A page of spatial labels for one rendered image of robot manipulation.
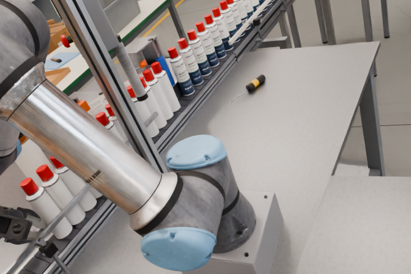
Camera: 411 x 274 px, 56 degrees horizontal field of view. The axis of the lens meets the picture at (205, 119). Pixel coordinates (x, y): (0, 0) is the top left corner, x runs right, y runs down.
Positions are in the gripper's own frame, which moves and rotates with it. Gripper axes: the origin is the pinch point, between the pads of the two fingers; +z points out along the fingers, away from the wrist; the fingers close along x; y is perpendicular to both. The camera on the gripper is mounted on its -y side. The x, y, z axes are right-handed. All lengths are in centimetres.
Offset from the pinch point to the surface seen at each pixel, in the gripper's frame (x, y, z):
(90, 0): -55, -17, -24
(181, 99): -59, 1, 40
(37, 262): 8.3, 1.1, 1.5
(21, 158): -18.9, 25.8, 0.0
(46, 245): 2.6, -9.6, -5.9
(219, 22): -101, -1, 48
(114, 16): -156, 134, 90
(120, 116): -34.4, -13.5, -0.3
